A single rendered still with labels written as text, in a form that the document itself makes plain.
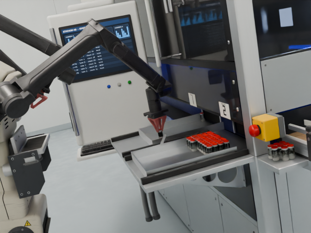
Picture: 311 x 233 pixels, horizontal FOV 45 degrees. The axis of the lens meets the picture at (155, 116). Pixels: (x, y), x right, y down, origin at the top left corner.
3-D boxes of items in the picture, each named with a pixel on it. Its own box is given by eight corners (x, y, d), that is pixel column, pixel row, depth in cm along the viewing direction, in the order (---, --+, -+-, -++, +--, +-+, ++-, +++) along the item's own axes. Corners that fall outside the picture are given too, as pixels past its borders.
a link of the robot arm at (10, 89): (-18, 103, 117) (-11, 113, 115) (3, 79, 117) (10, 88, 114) (3, 113, 125) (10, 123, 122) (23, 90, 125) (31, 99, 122)
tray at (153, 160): (209, 139, 160) (208, 131, 160) (238, 155, 136) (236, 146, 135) (132, 160, 153) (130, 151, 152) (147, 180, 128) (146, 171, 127)
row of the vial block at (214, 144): (202, 144, 155) (200, 133, 154) (220, 155, 138) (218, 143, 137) (197, 145, 155) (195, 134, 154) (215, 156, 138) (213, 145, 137)
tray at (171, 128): (202, 119, 195) (201, 113, 195) (224, 129, 171) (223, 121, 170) (139, 135, 187) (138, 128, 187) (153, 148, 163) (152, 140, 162)
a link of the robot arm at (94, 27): (96, 7, 127) (113, 21, 122) (109, 35, 138) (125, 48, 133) (-14, 92, 118) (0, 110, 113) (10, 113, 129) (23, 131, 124)
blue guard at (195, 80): (130, 81, 318) (125, 59, 314) (244, 121, 134) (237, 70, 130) (129, 81, 318) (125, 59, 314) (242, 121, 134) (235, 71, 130)
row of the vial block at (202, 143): (197, 145, 155) (195, 134, 154) (214, 156, 138) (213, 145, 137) (192, 146, 154) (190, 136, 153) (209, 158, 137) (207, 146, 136)
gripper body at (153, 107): (169, 112, 171) (166, 96, 170) (150, 118, 167) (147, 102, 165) (162, 111, 177) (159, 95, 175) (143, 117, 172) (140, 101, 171)
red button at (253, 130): (258, 133, 125) (256, 121, 124) (264, 136, 121) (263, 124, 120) (247, 136, 124) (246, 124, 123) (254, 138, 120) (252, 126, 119)
